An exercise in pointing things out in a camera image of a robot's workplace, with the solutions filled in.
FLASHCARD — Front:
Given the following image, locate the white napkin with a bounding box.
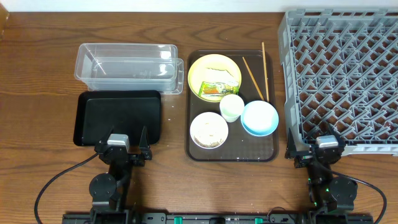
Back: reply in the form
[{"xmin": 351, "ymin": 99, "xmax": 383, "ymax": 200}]
[{"xmin": 205, "ymin": 68, "xmax": 235, "ymax": 82}]

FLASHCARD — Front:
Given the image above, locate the dark brown serving tray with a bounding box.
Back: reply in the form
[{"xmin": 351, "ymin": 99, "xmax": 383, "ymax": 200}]
[{"xmin": 185, "ymin": 50, "xmax": 279, "ymax": 162}]

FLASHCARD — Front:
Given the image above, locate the clear plastic waste bin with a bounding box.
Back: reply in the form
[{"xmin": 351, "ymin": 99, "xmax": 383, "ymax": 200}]
[{"xmin": 74, "ymin": 43, "xmax": 185, "ymax": 95}]

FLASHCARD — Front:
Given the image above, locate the yellow plate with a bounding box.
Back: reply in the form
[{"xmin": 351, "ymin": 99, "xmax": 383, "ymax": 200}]
[{"xmin": 188, "ymin": 54, "xmax": 242, "ymax": 103}]

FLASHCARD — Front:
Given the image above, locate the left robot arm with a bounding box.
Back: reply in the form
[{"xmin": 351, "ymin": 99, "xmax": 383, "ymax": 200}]
[{"xmin": 89, "ymin": 127, "xmax": 152, "ymax": 212}]

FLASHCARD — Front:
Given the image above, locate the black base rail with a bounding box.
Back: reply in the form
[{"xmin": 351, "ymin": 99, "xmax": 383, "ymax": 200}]
[{"xmin": 62, "ymin": 213, "xmax": 373, "ymax": 224}]

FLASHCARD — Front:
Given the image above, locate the green snack wrapper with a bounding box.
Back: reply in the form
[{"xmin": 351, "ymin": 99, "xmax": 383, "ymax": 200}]
[{"xmin": 198, "ymin": 82, "xmax": 239, "ymax": 96}]

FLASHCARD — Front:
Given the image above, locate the pink bowl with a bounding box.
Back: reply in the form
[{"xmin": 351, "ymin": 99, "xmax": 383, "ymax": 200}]
[{"xmin": 190, "ymin": 112, "xmax": 229, "ymax": 149}]

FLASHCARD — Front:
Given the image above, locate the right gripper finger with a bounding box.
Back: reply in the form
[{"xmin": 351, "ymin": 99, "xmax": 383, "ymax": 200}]
[
  {"xmin": 326, "ymin": 123, "xmax": 345, "ymax": 146},
  {"xmin": 285, "ymin": 129, "xmax": 297, "ymax": 159}
]

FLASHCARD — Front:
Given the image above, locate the grey dishwasher rack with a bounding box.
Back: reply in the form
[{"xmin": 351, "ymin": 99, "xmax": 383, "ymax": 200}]
[{"xmin": 278, "ymin": 9, "xmax": 397, "ymax": 156}]

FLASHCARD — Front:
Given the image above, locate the black waste tray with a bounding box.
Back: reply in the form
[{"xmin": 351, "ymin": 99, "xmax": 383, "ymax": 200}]
[{"xmin": 73, "ymin": 90, "xmax": 162, "ymax": 146}]

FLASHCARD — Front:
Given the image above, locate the light blue bowl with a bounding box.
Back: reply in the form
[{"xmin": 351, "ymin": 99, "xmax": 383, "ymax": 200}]
[{"xmin": 240, "ymin": 100, "xmax": 279, "ymax": 137}]

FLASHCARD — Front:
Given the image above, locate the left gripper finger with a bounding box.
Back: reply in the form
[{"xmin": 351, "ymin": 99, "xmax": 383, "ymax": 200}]
[
  {"xmin": 98, "ymin": 126, "xmax": 114, "ymax": 145},
  {"xmin": 139, "ymin": 126, "xmax": 152, "ymax": 160}
]

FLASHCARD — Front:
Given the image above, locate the left wooden chopstick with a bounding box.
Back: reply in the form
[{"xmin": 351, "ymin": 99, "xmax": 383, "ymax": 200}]
[{"xmin": 242, "ymin": 57, "xmax": 264, "ymax": 101}]

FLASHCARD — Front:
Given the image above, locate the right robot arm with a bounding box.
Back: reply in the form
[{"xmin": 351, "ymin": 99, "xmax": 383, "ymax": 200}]
[{"xmin": 285, "ymin": 126, "xmax": 358, "ymax": 213}]

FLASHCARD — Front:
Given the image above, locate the white plastic cup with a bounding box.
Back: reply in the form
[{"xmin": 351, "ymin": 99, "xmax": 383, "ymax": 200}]
[{"xmin": 220, "ymin": 94, "xmax": 244, "ymax": 123}]

